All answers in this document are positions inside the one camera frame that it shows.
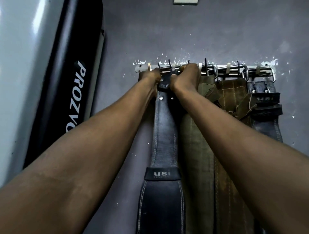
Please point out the person's right hand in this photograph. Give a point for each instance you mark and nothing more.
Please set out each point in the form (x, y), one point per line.
(188, 78)

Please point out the person's left hand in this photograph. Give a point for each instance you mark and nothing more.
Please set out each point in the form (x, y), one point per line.
(150, 79)

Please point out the metal wall hooks rack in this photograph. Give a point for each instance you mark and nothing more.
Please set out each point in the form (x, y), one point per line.
(141, 68)

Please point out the brown leather belt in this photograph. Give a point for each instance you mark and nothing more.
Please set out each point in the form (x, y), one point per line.
(231, 91)

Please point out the olive green belt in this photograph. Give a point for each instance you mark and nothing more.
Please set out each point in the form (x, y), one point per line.
(198, 144)

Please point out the black belt with white print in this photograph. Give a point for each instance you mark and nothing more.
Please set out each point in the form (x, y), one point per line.
(265, 120)

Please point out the person's right forearm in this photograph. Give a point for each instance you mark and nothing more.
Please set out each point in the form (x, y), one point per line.
(241, 149)

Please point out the person's left forearm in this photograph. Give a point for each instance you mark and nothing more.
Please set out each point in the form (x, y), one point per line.
(72, 168)

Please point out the black printed machine column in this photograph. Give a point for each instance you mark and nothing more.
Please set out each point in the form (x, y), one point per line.
(62, 72)

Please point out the white machine panel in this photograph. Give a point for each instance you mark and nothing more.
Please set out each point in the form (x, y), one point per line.
(19, 72)

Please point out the white wall socket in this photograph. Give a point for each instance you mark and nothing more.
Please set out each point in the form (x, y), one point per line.
(186, 2)

